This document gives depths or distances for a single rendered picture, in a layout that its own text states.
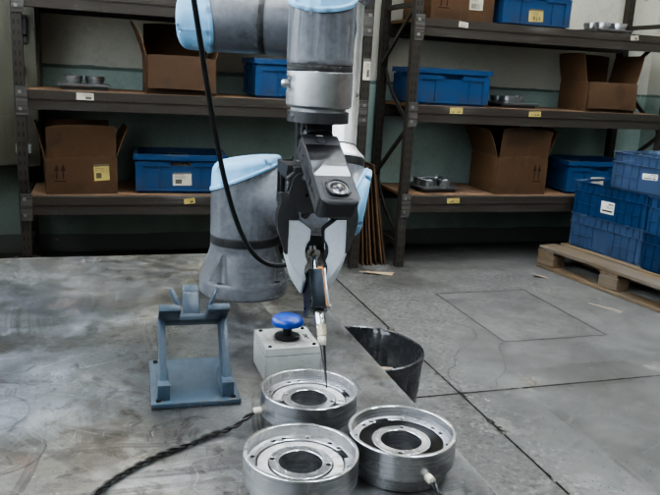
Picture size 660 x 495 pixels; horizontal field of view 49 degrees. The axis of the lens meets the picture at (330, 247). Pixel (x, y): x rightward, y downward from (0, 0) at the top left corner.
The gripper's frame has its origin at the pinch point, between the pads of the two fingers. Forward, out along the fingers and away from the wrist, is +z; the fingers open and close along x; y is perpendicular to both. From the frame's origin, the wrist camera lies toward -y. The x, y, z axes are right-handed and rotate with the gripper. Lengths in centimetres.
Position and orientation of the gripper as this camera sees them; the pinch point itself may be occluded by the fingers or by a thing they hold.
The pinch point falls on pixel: (313, 283)
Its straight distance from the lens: 86.2
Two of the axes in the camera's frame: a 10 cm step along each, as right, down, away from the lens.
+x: -9.7, 0.1, -2.6
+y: -2.5, -2.5, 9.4
